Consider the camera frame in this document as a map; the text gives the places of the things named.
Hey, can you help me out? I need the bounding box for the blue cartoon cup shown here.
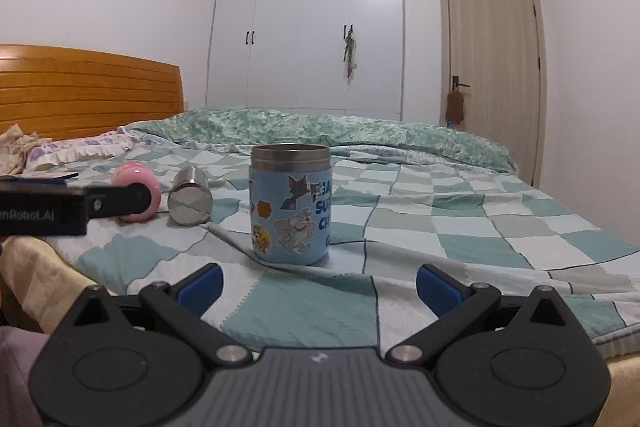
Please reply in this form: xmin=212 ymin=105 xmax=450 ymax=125
xmin=248 ymin=144 xmax=332 ymax=265

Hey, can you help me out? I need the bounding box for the beige wooden door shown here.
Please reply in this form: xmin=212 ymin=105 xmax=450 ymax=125
xmin=439 ymin=0 xmax=547 ymax=186

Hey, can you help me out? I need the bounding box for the brown plush hanging toy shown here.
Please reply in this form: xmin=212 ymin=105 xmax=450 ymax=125
xmin=445 ymin=90 xmax=464 ymax=127

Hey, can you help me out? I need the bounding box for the white wardrobe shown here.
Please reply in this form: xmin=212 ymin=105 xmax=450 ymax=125
xmin=206 ymin=0 xmax=405 ymax=119

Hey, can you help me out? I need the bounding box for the black door handle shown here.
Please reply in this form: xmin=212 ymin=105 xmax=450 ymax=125
xmin=451 ymin=76 xmax=469 ymax=91

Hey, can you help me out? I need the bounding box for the checkered green bedspread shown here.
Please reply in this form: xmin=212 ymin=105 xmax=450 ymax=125
xmin=51 ymin=144 xmax=639 ymax=358

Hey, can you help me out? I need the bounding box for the green hanging ornament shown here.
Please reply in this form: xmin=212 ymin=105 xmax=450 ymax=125
xmin=343 ymin=25 xmax=357 ymax=80

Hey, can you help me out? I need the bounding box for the wooden headboard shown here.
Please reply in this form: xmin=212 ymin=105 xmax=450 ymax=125
xmin=1 ymin=44 xmax=184 ymax=140

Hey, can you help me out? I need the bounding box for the green floral quilt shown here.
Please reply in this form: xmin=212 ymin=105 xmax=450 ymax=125
xmin=124 ymin=108 xmax=518 ymax=174

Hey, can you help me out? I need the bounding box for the beige crumpled cloth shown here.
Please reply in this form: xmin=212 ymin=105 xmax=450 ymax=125
xmin=0 ymin=124 xmax=52 ymax=176

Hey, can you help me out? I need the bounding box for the dark phone on bed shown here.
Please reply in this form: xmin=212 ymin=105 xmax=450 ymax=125
xmin=0 ymin=171 xmax=78 ymax=184

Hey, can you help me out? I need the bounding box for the pink steel cup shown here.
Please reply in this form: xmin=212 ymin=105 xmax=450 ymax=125
xmin=112 ymin=161 xmax=162 ymax=222

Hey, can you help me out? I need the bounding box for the silver steel cup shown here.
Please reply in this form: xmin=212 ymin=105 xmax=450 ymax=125
xmin=167 ymin=167 xmax=214 ymax=227

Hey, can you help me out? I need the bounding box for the purple floral pillow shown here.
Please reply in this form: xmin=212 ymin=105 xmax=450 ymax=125
xmin=24 ymin=130 xmax=137 ymax=172

